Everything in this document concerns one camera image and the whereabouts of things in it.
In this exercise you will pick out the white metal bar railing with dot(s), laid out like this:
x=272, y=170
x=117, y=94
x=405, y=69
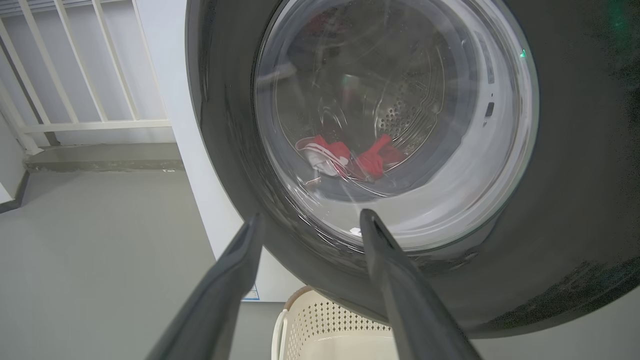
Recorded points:
x=95, y=125

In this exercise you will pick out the black round glass washer door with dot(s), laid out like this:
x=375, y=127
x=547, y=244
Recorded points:
x=575, y=200

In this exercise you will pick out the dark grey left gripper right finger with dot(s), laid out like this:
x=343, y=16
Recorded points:
x=415, y=320

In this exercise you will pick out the blue energy label sticker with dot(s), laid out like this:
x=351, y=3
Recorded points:
x=251, y=294

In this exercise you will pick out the white front-load washing machine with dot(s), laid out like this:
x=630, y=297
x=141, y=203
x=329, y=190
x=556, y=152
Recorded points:
x=200, y=150

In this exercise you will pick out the cream perforated laundry basket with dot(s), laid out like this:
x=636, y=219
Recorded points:
x=325, y=330

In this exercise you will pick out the red white striped garment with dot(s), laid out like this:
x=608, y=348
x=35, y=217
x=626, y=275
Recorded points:
x=372, y=160

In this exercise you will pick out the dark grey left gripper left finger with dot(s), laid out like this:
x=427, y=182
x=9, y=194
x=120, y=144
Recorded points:
x=210, y=310

